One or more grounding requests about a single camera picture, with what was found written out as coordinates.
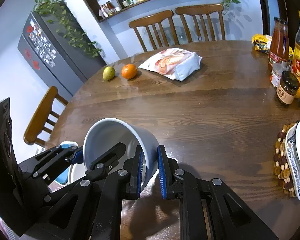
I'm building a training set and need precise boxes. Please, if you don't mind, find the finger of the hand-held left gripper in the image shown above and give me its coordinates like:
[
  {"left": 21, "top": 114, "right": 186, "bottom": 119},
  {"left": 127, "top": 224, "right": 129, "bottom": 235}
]
[
  {"left": 85, "top": 142, "right": 127, "bottom": 178},
  {"left": 17, "top": 144, "right": 84, "bottom": 188}
]

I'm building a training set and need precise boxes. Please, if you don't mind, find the beaded wooden trivet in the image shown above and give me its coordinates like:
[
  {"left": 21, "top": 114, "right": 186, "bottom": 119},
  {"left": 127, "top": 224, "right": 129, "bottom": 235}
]
[{"left": 273, "top": 122, "right": 299, "bottom": 198}]

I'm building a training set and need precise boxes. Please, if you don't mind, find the small straight-sided white bowl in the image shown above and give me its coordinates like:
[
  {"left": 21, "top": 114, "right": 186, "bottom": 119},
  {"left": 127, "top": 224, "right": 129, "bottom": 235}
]
[{"left": 82, "top": 118, "right": 160, "bottom": 190}]

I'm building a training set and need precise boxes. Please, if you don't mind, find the dark-lidded sauce jar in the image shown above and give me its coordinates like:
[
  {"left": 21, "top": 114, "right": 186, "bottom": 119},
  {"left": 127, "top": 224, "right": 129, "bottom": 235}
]
[{"left": 276, "top": 70, "right": 300, "bottom": 105}]

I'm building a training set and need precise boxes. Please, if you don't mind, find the dark wooden door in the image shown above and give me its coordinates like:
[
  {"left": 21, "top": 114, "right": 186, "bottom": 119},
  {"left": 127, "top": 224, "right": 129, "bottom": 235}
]
[{"left": 255, "top": 0, "right": 300, "bottom": 40}]

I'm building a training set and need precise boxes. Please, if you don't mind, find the dark wooden wall shelf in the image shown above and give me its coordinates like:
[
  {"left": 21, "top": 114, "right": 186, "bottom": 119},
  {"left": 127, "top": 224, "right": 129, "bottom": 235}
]
[{"left": 72, "top": 0, "right": 224, "bottom": 23}]

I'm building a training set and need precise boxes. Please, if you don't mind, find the blue patterned oval dish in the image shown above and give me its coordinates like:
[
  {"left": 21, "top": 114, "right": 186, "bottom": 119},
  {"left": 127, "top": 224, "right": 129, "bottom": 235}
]
[{"left": 285, "top": 121, "right": 300, "bottom": 203}]

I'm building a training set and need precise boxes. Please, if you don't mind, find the trailing green plant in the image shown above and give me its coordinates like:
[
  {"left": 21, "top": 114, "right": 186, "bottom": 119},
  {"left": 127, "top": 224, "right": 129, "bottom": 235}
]
[{"left": 32, "top": 0, "right": 103, "bottom": 59}]

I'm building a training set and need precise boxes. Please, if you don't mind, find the yellow snack packet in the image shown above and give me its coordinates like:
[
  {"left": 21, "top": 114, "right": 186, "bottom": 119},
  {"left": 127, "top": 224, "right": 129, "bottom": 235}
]
[{"left": 252, "top": 34, "right": 273, "bottom": 54}]

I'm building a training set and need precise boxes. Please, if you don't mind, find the small clear jar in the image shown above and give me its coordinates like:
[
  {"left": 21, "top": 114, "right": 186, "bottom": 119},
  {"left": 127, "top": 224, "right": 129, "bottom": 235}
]
[{"left": 270, "top": 62, "right": 290, "bottom": 88}]

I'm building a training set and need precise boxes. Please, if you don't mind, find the red sauce bottle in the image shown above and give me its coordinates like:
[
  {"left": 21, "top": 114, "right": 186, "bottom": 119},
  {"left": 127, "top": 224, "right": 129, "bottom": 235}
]
[{"left": 268, "top": 17, "right": 290, "bottom": 71}]

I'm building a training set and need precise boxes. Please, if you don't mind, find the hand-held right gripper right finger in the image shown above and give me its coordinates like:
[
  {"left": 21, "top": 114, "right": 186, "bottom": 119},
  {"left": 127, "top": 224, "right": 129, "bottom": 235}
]
[{"left": 157, "top": 145, "right": 280, "bottom": 240}]

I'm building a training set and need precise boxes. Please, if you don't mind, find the cluster of fridge photos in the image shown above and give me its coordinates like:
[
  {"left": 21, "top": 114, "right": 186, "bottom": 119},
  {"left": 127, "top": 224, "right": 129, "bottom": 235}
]
[{"left": 29, "top": 21, "right": 57, "bottom": 68}]

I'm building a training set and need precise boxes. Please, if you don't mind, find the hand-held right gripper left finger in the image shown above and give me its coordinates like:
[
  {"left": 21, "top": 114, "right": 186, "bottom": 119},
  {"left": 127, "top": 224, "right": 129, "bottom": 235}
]
[{"left": 20, "top": 151, "right": 145, "bottom": 240}]

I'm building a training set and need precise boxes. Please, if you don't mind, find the orange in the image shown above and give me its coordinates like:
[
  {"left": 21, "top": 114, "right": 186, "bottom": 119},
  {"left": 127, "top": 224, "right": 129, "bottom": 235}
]
[{"left": 121, "top": 64, "right": 137, "bottom": 80}]

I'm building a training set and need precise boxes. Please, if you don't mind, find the green pear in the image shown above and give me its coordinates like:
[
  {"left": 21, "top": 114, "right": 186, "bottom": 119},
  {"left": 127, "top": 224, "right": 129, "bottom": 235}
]
[{"left": 102, "top": 65, "right": 115, "bottom": 82}]

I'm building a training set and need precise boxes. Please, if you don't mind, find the grey refrigerator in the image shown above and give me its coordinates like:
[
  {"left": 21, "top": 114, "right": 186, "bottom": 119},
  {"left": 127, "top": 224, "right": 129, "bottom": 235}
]
[{"left": 17, "top": 11, "right": 107, "bottom": 103}]

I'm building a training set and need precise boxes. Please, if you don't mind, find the wooden dining chair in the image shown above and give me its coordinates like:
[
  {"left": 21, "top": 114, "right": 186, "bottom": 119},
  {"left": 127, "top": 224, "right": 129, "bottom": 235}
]
[
  {"left": 129, "top": 10, "right": 179, "bottom": 53},
  {"left": 23, "top": 86, "right": 69, "bottom": 148},
  {"left": 174, "top": 4, "right": 226, "bottom": 43}
]

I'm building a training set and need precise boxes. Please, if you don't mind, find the white pink snack bag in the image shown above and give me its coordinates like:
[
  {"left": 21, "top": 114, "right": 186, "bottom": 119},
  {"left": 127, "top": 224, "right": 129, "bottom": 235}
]
[{"left": 138, "top": 48, "right": 203, "bottom": 82}]

